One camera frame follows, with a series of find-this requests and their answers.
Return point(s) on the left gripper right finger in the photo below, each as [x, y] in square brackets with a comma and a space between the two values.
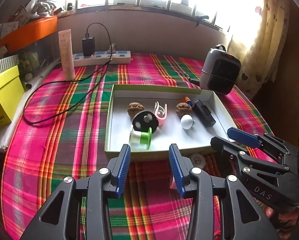
[180, 167]

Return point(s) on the black charger adapter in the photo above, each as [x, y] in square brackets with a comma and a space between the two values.
[88, 45]

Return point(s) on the walnut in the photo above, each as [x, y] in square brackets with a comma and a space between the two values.
[183, 108]
[134, 108]

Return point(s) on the pink white lotion tube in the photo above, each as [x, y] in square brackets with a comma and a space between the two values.
[66, 55]

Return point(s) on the small orange blue toy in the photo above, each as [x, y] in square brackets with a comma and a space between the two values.
[187, 100]

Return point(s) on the yellow green box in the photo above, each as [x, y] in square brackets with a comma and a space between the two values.
[11, 92]

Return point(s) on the white plug in strip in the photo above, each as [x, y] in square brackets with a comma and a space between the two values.
[113, 48]

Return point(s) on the white round knob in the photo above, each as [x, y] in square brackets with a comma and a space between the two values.
[187, 122]

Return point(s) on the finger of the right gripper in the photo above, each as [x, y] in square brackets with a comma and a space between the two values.
[222, 145]
[276, 148]

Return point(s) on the pink white clip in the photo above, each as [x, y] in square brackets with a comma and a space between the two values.
[160, 113]

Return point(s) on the white round spool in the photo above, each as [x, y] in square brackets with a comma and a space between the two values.
[198, 160]

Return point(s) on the black round disc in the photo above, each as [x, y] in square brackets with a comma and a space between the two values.
[144, 120]

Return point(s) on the orange tray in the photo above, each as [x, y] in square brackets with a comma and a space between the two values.
[29, 33]

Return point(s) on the black battery charger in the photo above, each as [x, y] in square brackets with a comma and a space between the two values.
[203, 113]

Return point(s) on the striped white green box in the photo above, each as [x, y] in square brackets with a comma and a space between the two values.
[8, 62]

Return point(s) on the green white spool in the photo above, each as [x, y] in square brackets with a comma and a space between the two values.
[139, 137]

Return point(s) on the white green-edged tray box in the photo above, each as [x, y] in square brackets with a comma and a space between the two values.
[194, 140]

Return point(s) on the grey black space heater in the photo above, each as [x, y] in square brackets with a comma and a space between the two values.
[220, 71]

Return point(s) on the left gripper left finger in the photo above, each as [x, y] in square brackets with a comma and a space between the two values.
[118, 167]

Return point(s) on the yellow patterned curtain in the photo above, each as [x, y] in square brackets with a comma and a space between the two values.
[259, 34]

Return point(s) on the white power strip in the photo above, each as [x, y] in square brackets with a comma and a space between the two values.
[101, 57]

